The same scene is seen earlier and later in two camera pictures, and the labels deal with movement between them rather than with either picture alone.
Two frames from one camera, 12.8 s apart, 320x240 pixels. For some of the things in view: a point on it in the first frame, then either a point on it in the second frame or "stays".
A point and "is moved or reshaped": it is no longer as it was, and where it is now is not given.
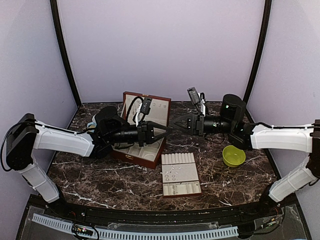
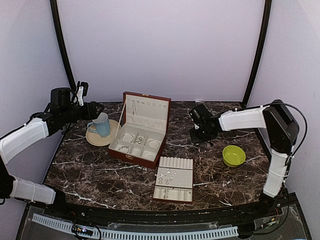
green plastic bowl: [233, 156] stays
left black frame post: [57, 22] stays
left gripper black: [145, 129] to [90, 108]
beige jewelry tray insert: [179, 174] is moved or reshaped
